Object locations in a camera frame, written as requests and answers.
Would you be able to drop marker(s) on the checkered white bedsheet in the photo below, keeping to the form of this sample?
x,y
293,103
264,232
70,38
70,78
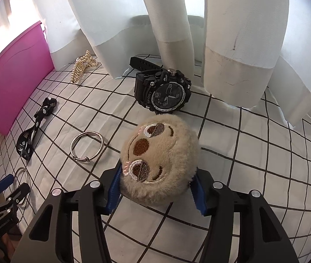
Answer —
x,y
226,169

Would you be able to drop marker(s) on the beige plush sloth head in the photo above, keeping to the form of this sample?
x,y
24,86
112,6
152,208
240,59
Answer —
x,y
159,159

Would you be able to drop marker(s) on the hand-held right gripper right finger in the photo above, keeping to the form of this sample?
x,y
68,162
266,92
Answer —
x,y
199,197

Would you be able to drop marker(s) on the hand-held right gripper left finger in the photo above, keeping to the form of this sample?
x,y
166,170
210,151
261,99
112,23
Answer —
x,y
113,194

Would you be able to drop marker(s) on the black sport wristwatch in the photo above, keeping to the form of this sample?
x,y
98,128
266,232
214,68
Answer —
x,y
164,91

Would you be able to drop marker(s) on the gold pearl hair clip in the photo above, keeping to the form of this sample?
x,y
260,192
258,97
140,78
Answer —
x,y
82,65

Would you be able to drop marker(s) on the black printed hair band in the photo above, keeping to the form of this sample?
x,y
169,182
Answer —
x,y
36,127

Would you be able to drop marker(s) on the white curtain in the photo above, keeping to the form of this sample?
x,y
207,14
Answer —
x,y
188,38

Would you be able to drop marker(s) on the pink storage box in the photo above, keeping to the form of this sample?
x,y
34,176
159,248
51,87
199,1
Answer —
x,y
14,79

